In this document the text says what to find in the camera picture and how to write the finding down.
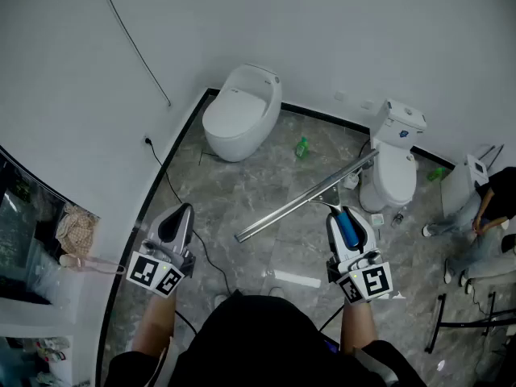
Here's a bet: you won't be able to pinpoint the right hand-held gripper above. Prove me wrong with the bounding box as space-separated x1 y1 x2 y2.
325 208 394 306

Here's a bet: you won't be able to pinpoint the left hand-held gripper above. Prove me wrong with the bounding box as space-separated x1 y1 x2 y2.
126 203 198 299

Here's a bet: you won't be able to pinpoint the blue handled metal squeegee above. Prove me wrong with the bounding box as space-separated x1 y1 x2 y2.
234 149 380 252

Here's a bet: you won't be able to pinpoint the person's left forearm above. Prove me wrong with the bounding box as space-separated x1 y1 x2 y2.
131 294 178 358

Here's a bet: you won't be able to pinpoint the person's right forearm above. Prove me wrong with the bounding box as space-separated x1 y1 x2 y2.
340 300 380 354

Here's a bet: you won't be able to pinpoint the white toilet with tank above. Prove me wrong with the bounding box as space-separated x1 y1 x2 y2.
358 98 428 213

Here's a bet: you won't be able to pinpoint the beige checkered cloth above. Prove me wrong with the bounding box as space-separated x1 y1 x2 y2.
55 203 100 257

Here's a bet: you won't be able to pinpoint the white flat panel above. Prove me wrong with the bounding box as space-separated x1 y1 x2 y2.
439 162 483 219

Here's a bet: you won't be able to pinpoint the black metal stand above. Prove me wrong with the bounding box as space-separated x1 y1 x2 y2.
425 291 516 355

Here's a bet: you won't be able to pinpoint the clear plastic sheet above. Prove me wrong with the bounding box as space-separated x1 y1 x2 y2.
23 235 88 310

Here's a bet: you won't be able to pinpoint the person's black clothing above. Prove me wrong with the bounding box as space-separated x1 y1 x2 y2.
105 290 428 387

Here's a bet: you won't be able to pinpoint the white rounded toilet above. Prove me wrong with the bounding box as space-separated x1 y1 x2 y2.
202 63 283 164

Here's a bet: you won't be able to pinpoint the white box device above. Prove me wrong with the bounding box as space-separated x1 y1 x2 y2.
466 154 491 185

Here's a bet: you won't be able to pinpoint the small window pane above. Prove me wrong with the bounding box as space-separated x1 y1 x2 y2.
0 163 68 298

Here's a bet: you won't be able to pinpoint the grey tripod legs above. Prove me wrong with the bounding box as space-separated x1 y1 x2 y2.
477 143 506 168

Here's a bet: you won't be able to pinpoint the black power cable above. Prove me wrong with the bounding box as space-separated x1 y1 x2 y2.
144 137 235 298

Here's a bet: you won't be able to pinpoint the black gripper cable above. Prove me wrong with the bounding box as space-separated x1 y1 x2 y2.
319 305 344 333
173 309 199 336

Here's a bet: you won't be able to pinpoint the grey wall conduit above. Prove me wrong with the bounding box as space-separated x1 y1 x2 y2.
95 0 173 108

